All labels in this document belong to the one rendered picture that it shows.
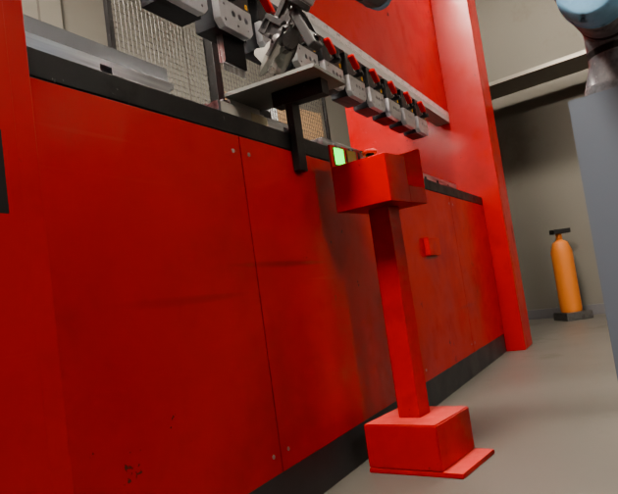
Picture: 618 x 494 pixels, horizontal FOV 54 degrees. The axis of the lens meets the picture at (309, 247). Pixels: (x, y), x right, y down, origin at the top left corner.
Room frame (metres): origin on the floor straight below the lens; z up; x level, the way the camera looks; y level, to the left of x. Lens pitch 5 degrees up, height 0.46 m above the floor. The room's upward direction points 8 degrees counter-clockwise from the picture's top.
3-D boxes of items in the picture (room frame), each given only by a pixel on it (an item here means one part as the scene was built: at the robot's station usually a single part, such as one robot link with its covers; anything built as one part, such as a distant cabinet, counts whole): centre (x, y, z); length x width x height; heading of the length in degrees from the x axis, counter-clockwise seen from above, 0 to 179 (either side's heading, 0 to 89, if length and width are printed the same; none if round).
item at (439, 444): (1.57, -0.23, 0.06); 0.25 x 0.20 x 0.12; 54
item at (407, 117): (2.81, -0.52, 1.26); 0.15 x 0.09 x 0.17; 152
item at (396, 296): (1.59, -0.21, 0.39); 0.06 x 0.06 x 0.54; 54
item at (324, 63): (2.11, -0.14, 1.26); 0.15 x 0.09 x 0.17; 152
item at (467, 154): (3.69, -0.78, 1.15); 0.85 x 0.25 x 2.30; 62
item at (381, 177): (1.59, -0.21, 0.75); 0.20 x 0.16 x 0.18; 144
